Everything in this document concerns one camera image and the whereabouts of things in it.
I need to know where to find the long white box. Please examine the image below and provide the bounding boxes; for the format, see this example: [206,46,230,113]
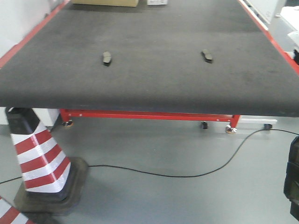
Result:
[147,0,168,6]

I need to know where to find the cardboard box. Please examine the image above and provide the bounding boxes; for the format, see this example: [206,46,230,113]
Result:
[71,0,139,7]

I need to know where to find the red frame workbench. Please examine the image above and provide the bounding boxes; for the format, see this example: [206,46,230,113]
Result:
[0,0,299,135]

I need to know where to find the black floor cable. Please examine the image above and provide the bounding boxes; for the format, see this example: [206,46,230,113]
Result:
[0,128,299,185]

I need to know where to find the red white traffic cone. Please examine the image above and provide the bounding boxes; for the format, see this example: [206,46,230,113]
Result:
[5,107,88,214]

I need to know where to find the whiteboard panel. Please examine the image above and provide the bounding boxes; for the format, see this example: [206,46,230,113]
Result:
[239,0,287,31]

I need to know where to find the brake pad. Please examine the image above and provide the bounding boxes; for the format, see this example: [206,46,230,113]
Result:
[102,51,112,66]
[201,49,214,63]

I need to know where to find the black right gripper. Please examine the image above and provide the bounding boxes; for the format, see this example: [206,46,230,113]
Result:
[284,137,299,220]

